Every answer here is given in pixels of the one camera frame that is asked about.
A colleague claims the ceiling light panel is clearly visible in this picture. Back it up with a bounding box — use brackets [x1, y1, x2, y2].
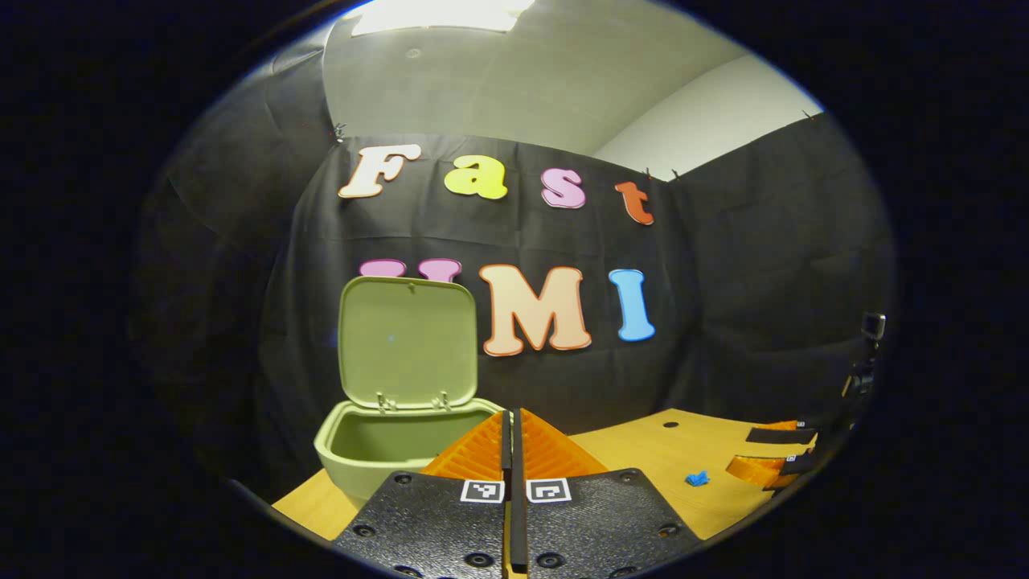
[350, 0, 535, 37]

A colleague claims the wooden desktop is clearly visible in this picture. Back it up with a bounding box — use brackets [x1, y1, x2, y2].
[272, 408, 822, 542]

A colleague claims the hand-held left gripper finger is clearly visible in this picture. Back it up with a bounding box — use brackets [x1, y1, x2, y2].
[331, 410, 513, 579]
[512, 408, 704, 579]

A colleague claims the green desktop garbage bin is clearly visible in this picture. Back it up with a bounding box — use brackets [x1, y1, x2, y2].
[314, 276, 507, 509]

